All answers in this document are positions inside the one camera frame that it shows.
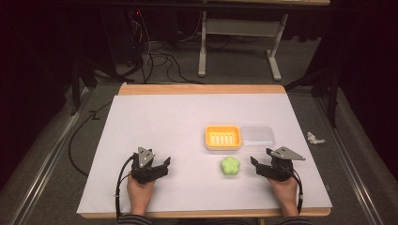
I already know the crumpled white paper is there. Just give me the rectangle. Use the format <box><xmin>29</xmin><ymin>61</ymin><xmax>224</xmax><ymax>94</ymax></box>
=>
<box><xmin>306</xmin><ymin>131</ymin><xmax>327</xmax><ymax>145</ymax></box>

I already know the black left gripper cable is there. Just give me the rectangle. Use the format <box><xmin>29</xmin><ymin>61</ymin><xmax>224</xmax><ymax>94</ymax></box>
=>
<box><xmin>114</xmin><ymin>155</ymin><xmax>136</xmax><ymax>223</ymax></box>

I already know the green flower-shaped soap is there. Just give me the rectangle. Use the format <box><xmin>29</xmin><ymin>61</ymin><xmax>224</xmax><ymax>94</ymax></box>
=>
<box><xmin>220</xmin><ymin>156</ymin><xmax>241</xmax><ymax>176</ymax></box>

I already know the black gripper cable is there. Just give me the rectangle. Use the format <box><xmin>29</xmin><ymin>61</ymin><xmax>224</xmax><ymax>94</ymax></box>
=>
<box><xmin>281</xmin><ymin>164</ymin><xmax>305</xmax><ymax>216</ymax></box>
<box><xmin>114</xmin><ymin>155</ymin><xmax>136</xmax><ymax>223</ymax></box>

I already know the bundle of floor cables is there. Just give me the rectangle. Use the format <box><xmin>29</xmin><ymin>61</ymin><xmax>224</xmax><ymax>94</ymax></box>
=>
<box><xmin>126</xmin><ymin>10</ymin><xmax>205</xmax><ymax>85</ymax></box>

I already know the white table sheet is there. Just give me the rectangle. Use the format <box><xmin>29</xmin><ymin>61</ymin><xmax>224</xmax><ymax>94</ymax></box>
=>
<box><xmin>76</xmin><ymin>93</ymin><xmax>333</xmax><ymax>216</ymax></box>

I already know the clear plastic lid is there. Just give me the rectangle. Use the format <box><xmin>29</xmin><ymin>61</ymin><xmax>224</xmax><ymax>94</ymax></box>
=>
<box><xmin>238</xmin><ymin>125</ymin><xmax>276</xmax><ymax>150</ymax></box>

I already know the white metal desk frame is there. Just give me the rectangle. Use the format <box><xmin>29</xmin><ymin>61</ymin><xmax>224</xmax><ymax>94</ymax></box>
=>
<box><xmin>197</xmin><ymin>10</ymin><xmax>290</xmax><ymax>83</ymax></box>

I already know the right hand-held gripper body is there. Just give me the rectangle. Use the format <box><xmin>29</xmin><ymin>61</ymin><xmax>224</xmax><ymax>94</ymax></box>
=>
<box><xmin>256</xmin><ymin>146</ymin><xmax>307</xmax><ymax>183</ymax></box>

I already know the person's left hand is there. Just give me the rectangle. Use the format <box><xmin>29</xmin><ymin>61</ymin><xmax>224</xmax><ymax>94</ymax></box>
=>
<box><xmin>126</xmin><ymin>179</ymin><xmax>157</xmax><ymax>217</ymax></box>

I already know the person's right hand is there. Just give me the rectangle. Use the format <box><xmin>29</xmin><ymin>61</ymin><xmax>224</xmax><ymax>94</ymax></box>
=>
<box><xmin>268</xmin><ymin>175</ymin><xmax>300</xmax><ymax>218</ymax></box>

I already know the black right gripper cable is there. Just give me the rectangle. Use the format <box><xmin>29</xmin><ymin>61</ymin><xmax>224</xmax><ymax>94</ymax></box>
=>
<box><xmin>281</xmin><ymin>164</ymin><xmax>305</xmax><ymax>216</ymax></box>

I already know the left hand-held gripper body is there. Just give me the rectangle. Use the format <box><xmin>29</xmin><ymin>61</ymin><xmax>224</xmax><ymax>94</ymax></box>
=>
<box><xmin>130</xmin><ymin>146</ymin><xmax>168</xmax><ymax>185</ymax></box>

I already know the black floor cable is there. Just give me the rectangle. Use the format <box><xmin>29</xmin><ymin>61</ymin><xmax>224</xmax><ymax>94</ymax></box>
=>
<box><xmin>68</xmin><ymin>101</ymin><xmax>113</xmax><ymax>178</ymax></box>

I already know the yellow soap dish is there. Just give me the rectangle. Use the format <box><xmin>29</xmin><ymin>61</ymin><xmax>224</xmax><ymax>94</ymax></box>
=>
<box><xmin>204</xmin><ymin>125</ymin><xmax>243</xmax><ymax>151</ymax></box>

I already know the black stand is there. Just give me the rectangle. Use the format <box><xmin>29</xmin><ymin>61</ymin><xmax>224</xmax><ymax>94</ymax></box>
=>
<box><xmin>283</xmin><ymin>67</ymin><xmax>342</xmax><ymax>129</ymax></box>
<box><xmin>69</xmin><ymin>58</ymin><xmax>99</xmax><ymax>117</ymax></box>

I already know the wooden table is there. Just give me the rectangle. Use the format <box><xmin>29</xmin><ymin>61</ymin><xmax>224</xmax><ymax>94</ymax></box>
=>
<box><xmin>79</xmin><ymin>82</ymin><xmax>333</xmax><ymax>219</ymax></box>

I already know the metal floor rail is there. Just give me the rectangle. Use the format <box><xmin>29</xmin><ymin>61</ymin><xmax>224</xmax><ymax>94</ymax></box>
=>
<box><xmin>8</xmin><ymin>87</ymin><xmax>96</xmax><ymax>225</ymax></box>
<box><xmin>314</xmin><ymin>97</ymin><xmax>377</xmax><ymax>225</ymax></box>

